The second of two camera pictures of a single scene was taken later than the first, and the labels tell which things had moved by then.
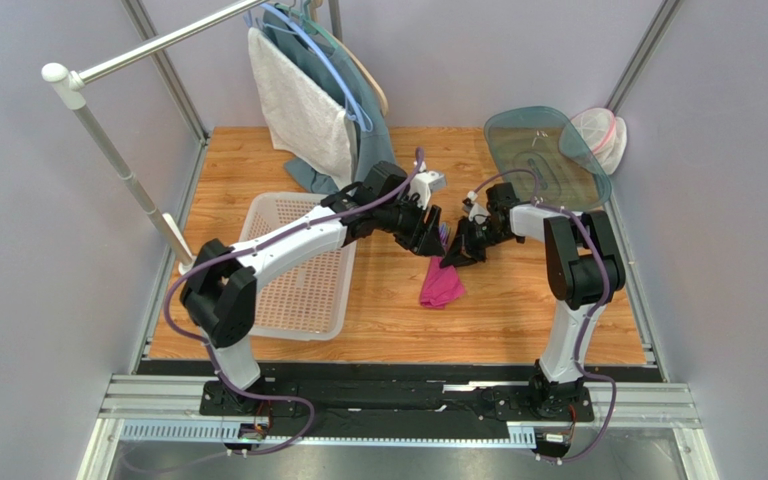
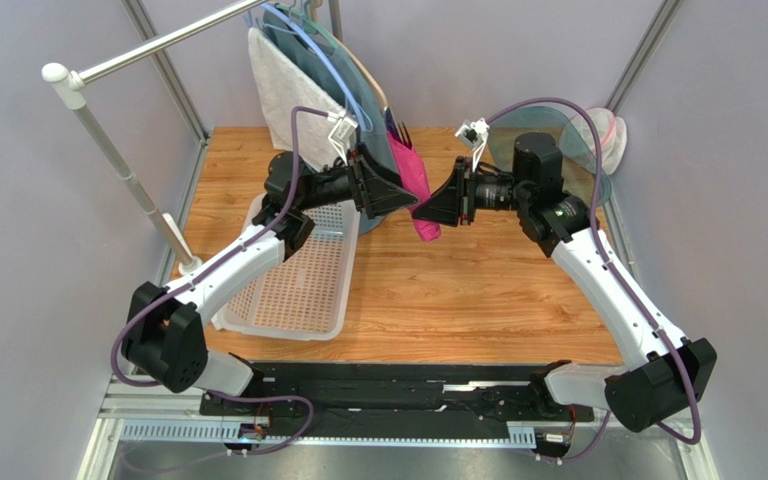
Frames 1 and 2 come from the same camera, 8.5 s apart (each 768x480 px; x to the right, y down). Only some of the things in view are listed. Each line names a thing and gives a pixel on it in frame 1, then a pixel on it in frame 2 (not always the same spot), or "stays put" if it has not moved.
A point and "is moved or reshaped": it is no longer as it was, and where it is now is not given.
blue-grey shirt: [371, 146] stays put
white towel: [310, 128] stays put
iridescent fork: [444, 235] to [405, 140]
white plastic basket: [312, 298] stays put
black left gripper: [430, 244] to [377, 202]
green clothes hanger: [309, 25] stays put
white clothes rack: [69, 82] stays put
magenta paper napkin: [441, 285] is moved or reshaped
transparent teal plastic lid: [546, 157] stays put
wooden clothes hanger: [313, 16] stays put
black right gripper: [475, 237] to [461, 192]
